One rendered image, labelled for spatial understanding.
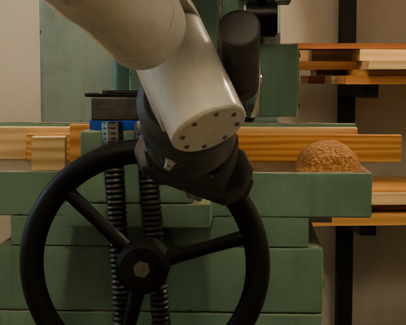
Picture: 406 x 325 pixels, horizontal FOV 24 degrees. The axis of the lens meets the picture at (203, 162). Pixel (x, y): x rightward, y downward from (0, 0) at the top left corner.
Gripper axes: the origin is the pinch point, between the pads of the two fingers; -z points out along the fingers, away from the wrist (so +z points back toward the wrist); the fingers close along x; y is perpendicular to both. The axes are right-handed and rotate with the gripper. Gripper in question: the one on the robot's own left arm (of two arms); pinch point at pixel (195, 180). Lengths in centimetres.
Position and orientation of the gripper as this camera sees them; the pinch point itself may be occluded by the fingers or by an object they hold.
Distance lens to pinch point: 99.1
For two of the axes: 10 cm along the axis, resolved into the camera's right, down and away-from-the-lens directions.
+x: 9.2, 3.3, -2.0
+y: 3.8, -8.5, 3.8
